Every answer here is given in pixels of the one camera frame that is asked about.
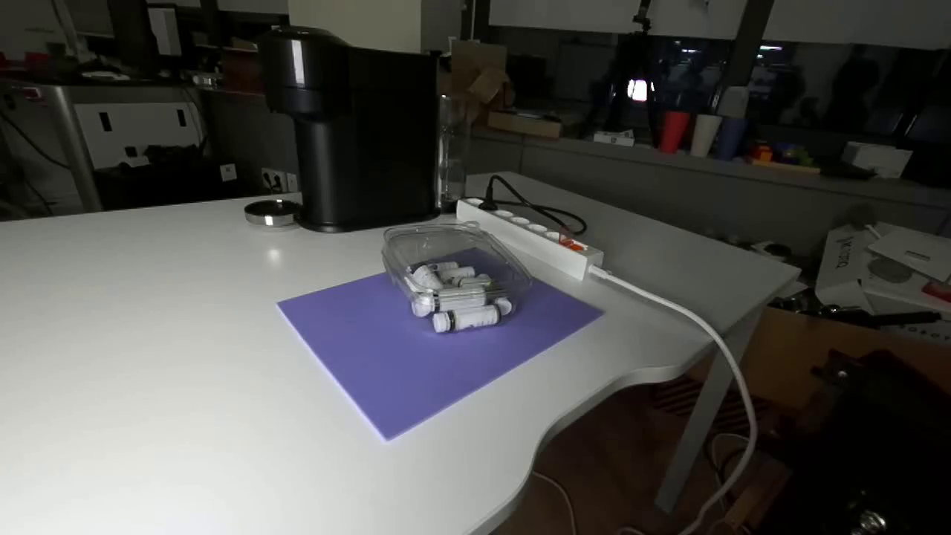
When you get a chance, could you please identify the transparent plastic bowl lid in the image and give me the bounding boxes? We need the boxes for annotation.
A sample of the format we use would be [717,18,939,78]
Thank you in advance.
[381,219,512,284]

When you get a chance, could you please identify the transparent plastic bowl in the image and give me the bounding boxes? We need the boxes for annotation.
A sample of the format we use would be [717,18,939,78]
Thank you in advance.
[381,219,530,335]

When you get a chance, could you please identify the open cardboard box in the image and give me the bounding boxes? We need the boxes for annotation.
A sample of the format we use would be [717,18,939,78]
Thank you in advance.
[442,38,521,127]

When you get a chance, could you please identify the white power strip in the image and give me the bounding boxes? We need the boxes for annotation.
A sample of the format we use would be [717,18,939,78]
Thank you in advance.
[453,192,610,281]

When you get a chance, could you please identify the clear coffee machine water tank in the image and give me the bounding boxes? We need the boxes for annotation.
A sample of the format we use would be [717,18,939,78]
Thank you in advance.
[435,93,476,213]

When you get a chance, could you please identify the purple rectangular mat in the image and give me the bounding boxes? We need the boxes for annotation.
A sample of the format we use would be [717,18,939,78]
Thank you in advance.
[277,259,607,442]

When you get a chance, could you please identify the black coffee machine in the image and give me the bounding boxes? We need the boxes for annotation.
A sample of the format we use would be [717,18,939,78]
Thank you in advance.
[259,23,447,238]

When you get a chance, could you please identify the round metal cup coaster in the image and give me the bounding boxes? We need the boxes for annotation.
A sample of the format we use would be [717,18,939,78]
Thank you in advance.
[240,195,303,228]

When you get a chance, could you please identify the red cup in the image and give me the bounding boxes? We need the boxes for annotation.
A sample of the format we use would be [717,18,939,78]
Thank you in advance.
[656,108,696,158]

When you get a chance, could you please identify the white cup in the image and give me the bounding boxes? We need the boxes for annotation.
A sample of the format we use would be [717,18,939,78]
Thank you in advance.
[686,109,726,160]

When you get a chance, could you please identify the grey metal table leg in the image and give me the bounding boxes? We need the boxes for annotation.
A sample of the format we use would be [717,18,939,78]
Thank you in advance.
[650,307,768,521]

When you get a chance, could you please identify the blue cup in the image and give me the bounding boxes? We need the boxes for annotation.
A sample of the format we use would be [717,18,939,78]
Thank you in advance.
[710,113,748,164]

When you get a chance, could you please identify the white drawer cabinet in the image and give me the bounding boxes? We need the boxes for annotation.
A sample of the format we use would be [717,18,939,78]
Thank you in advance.
[51,81,213,213]

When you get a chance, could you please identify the white printed carton box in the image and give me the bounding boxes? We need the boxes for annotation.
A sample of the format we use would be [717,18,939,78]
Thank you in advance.
[812,219,951,322]

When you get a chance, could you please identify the black power cable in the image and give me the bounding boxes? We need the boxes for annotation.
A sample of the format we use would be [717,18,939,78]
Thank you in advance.
[478,173,591,241]

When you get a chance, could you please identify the white power cable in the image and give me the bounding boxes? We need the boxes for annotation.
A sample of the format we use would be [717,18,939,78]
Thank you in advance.
[583,259,765,535]

